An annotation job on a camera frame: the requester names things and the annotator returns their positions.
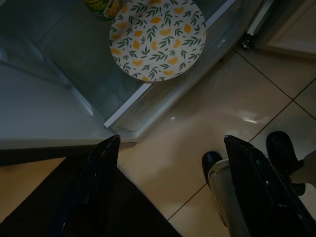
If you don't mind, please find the steel grey refrigerator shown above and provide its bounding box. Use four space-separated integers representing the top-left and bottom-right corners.
0 0 250 151

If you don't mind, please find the grey robot leg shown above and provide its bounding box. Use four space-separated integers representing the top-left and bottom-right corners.
208 159 250 237
288 148 316 188

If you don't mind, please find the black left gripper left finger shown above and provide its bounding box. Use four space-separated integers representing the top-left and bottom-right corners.
46 134 121 237

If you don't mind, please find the glass fridge shelf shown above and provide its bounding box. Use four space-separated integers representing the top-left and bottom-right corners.
0 0 239 128

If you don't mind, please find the green instant noodle cup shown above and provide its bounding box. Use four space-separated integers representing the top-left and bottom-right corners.
82 0 123 22

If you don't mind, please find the lemon print plate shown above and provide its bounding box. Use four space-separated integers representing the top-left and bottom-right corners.
109 0 207 82

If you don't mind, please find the open fridge door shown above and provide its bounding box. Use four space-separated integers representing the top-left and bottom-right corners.
240 0 316 59

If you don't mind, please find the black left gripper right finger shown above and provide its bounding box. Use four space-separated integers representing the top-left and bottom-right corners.
224 134 316 237

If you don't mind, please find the black robot foot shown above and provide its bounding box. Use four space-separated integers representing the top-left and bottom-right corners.
201 151 229 188
266 130 307 196

